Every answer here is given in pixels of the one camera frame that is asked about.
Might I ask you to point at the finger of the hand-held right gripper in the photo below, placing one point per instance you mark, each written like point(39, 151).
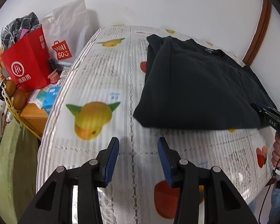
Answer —
point(267, 112)

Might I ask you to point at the green blanket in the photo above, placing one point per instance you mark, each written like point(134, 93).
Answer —
point(14, 168)

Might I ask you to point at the person's right hand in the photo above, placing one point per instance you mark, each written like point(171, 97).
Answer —
point(277, 156)

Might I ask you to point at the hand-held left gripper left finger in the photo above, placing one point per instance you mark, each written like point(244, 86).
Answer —
point(112, 158)

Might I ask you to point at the light blue carton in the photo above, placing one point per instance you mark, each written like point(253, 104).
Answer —
point(50, 98)

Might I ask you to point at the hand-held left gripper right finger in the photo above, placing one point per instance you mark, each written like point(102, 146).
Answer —
point(164, 161)

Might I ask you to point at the red paper bag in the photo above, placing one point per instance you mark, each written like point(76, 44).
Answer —
point(25, 58)

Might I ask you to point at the fruit printed tablecloth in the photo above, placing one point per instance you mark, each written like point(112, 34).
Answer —
point(102, 74)

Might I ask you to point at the small pink cup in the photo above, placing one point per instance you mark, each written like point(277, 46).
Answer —
point(53, 78)

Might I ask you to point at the white paper bag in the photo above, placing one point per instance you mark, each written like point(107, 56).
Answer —
point(67, 25)

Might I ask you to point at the black sweatshirt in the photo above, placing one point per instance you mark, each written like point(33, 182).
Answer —
point(196, 86)

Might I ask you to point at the black bottle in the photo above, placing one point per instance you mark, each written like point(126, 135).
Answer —
point(52, 64)

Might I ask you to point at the grey plaid cloth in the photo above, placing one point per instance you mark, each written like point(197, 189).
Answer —
point(18, 25)

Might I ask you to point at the brown wooden door frame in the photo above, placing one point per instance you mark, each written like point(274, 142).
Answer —
point(259, 35)

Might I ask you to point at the wooden nightstand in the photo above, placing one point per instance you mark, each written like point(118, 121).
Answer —
point(35, 119)

